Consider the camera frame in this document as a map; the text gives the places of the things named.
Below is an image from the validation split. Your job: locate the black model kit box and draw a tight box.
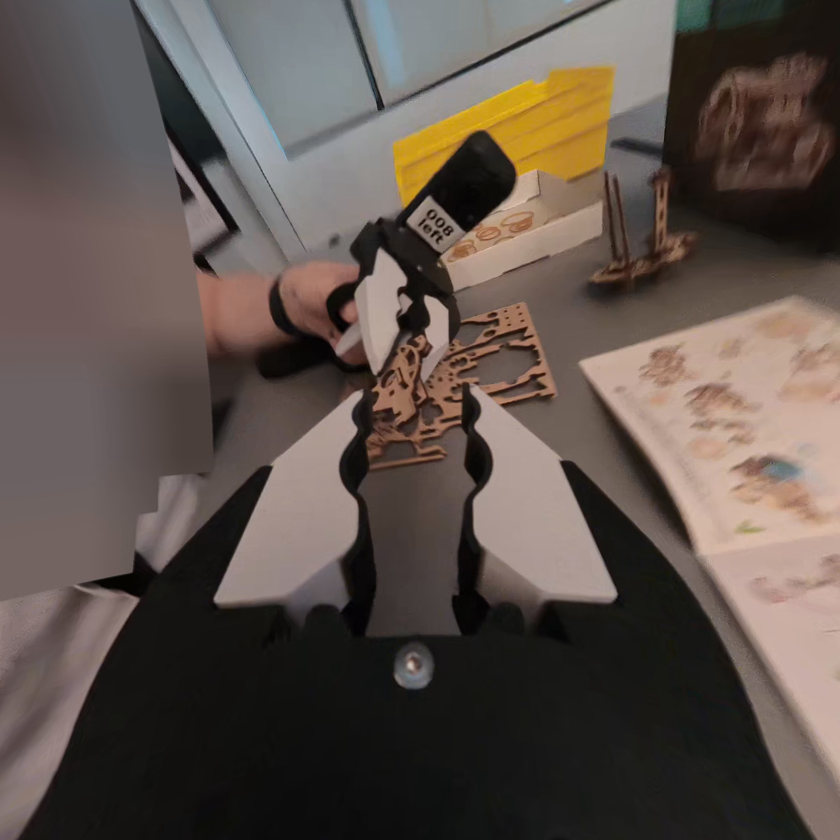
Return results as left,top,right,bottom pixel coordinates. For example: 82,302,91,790
661,0,840,257

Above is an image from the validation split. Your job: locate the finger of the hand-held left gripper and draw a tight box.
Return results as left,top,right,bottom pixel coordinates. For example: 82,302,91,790
354,251,409,377
412,294,462,383

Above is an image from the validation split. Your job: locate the white cardboard tray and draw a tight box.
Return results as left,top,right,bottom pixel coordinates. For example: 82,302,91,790
438,167,605,293

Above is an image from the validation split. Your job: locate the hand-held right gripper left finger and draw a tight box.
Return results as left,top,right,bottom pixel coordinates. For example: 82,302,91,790
213,390,378,641

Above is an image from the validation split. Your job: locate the person's left forearm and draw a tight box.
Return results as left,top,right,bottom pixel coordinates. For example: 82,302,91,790
209,272,280,358

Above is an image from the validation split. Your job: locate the pile of wooden rings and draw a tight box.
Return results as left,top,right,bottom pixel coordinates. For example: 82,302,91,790
446,210,536,263

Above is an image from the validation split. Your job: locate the laser-cut wooden parts sheet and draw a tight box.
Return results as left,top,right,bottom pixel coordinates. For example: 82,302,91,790
344,302,559,470

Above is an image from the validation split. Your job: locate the person's white shirt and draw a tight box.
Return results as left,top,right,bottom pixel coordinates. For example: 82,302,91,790
0,474,211,840

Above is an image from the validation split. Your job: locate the small wooden model frame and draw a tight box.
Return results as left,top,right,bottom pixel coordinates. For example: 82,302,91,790
587,167,700,290

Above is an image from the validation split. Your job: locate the person's left hand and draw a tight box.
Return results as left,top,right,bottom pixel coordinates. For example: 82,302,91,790
287,261,370,367

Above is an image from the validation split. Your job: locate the yellow plastic bin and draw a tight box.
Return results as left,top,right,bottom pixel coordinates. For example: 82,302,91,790
392,66,616,211

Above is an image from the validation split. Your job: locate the illustrated instruction booklet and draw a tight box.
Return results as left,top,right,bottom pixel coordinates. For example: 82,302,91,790
579,295,840,782

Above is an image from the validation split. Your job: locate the black wristband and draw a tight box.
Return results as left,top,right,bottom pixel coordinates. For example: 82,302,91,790
268,276,299,337

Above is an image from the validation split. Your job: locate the wooden model gear assembly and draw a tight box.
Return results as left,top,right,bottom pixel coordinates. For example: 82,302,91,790
379,335,435,427

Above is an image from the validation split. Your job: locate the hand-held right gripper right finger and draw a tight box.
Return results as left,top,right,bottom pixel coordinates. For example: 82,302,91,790
453,382,619,637

